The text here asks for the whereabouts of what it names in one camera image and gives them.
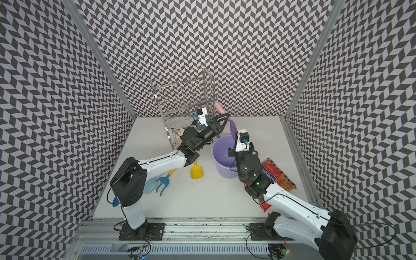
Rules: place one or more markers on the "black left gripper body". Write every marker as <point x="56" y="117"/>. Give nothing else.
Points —
<point x="209" y="131"/>

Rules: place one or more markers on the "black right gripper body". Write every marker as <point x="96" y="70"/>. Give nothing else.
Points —
<point x="239" y="156"/>

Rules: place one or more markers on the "purple plastic bucket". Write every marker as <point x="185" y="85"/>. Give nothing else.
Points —
<point x="225" y="165"/>

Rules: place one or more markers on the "yellow plastic scoop shovel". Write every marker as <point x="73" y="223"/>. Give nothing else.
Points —
<point x="196" y="171"/>

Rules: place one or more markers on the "blue hand rake yellow handle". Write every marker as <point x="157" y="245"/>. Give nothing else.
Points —
<point x="163" y="182"/>

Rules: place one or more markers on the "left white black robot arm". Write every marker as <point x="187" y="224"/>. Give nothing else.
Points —
<point x="129" y="182"/>

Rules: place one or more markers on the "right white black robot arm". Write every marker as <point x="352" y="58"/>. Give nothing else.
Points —
<point x="328" y="232"/>

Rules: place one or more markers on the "red cookie snack bag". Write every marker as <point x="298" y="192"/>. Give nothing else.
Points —
<point x="278" y="177"/>

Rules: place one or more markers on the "light teal plastic trowel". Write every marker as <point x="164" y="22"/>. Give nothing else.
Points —
<point x="151" y="185"/>

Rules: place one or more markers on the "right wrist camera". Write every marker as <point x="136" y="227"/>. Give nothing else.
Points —
<point x="243" y="141"/>

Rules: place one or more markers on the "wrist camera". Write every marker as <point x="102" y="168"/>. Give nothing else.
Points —
<point x="202" y="116"/>
<point x="243" y="141"/>

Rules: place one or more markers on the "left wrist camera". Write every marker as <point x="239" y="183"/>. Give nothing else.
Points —
<point x="202" y="116"/>

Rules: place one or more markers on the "silver wire dish rack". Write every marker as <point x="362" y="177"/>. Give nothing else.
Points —
<point x="177" y="102"/>

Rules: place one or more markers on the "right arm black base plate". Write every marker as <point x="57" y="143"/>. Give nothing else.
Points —
<point x="260" y="232"/>

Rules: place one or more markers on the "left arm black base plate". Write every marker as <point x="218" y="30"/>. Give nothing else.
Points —
<point x="148" y="231"/>

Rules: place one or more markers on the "dark blue trowel wooden handle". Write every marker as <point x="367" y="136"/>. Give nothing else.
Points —
<point x="115" y="202"/>

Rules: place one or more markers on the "aluminium front rail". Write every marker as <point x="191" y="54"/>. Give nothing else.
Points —
<point x="176" y="230"/>

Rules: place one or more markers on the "right aluminium corner post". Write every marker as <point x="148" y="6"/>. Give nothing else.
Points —
<point x="322" y="40"/>

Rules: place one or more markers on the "aluminium corner post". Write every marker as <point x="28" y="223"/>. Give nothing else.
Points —
<point x="88" y="37"/>
<point x="322" y="40"/>

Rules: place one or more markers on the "left aluminium corner post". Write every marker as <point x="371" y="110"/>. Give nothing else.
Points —
<point x="88" y="37"/>

